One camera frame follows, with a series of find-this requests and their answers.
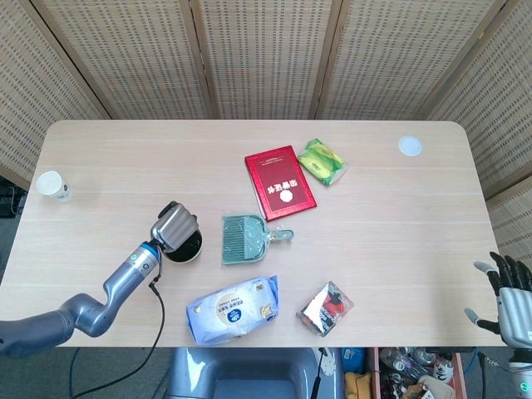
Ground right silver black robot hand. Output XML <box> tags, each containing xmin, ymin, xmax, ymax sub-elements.
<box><xmin>464</xmin><ymin>251</ymin><xmax>532</xmax><ymax>348</ymax></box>

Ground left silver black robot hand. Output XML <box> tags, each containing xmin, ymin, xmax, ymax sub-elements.
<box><xmin>150</xmin><ymin>200</ymin><xmax>199</xmax><ymax>254</ymax></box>

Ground bowl of dark coffee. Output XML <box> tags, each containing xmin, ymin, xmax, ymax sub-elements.
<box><xmin>164</xmin><ymin>226</ymin><xmax>204</xmax><ymax>264</ymax></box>

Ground green dustpan brush set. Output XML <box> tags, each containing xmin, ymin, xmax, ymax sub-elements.
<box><xmin>220</xmin><ymin>213</ymin><xmax>295</xmax><ymax>268</ymax></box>

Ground blue white food bag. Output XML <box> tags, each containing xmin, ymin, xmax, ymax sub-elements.
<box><xmin>185</xmin><ymin>273</ymin><xmax>280</xmax><ymax>347</ymax></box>

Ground red hardcover book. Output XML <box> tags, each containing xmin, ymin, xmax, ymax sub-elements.
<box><xmin>244</xmin><ymin>145</ymin><xmax>318</xmax><ymax>223</ymax></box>

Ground wooden crate of clutter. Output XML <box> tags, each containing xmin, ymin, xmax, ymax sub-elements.
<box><xmin>367</xmin><ymin>347</ymin><xmax>466</xmax><ymax>399</ymax></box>

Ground white paper cup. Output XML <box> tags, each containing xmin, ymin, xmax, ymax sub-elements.
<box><xmin>35</xmin><ymin>170</ymin><xmax>72</xmax><ymax>204</ymax></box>

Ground green snack packet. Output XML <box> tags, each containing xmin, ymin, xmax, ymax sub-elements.
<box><xmin>297</xmin><ymin>138</ymin><xmax>350</xmax><ymax>187</ymax></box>

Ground grey robot torso base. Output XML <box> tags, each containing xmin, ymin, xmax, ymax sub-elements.
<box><xmin>164</xmin><ymin>347</ymin><xmax>346</xmax><ymax>399</ymax></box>

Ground black equipment beside table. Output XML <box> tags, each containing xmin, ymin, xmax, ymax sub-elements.
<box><xmin>0</xmin><ymin>176</ymin><xmax>28</xmax><ymax>220</ymax></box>

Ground blue box under table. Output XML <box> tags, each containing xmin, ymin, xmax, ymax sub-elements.
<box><xmin>341</xmin><ymin>347</ymin><xmax>367</xmax><ymax>374</ymax></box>

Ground clear box red black contents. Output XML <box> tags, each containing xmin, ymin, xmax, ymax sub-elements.
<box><xmin>295</xmin><ymin>280</ymin><xmax>356</xmax><ymax>337</ymax></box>

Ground yellow cloth bag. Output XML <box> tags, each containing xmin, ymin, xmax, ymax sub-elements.
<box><xmin>344</xmin><ymin>371</ymin><xmax>372</xmax><ymax>399</ymax></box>

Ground woven bamboo folding screen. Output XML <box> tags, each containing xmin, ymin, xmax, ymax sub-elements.
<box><xmin>0</xmin><ymin>0</ymin><xmax>532</xmax><ymax>292</ymax></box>

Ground white round lid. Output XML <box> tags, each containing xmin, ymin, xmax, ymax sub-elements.
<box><xmin>397</xmin><ymin>135</ymin><xmax>424</xmax><ymax>157</ymax></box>

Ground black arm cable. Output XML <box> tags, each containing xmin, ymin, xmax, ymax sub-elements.
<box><xmin>69</xmin><ymin>269</ymin><xmax>165</xmax><ymax>399</ymax></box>

